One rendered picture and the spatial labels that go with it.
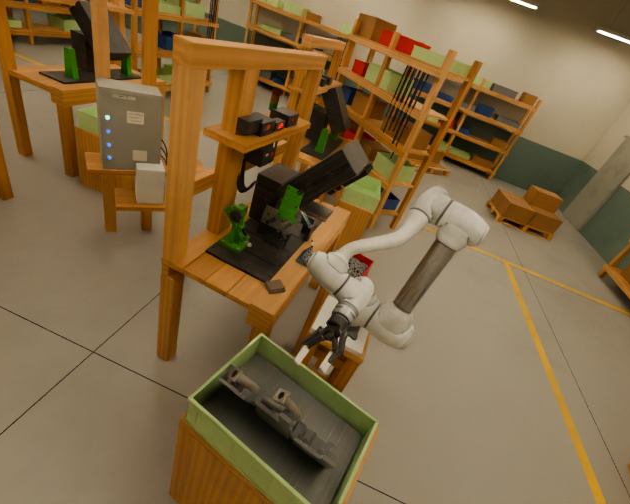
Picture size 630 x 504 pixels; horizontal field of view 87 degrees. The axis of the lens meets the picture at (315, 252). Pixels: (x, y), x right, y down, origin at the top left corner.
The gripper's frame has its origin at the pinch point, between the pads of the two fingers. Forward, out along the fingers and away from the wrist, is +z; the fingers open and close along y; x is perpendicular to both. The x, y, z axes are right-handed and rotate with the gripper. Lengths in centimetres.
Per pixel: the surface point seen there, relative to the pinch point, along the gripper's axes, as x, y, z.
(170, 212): -61, -78, -24
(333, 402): 35.0, -15.7, -4.1
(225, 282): -16, -79, -24
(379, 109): 1, -208, -424
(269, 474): 17.3, -6.3, 31.7
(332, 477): 41.6, -3.6, 19.0
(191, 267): -31, -91, -19
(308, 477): 35.0, -7.4, 24.1
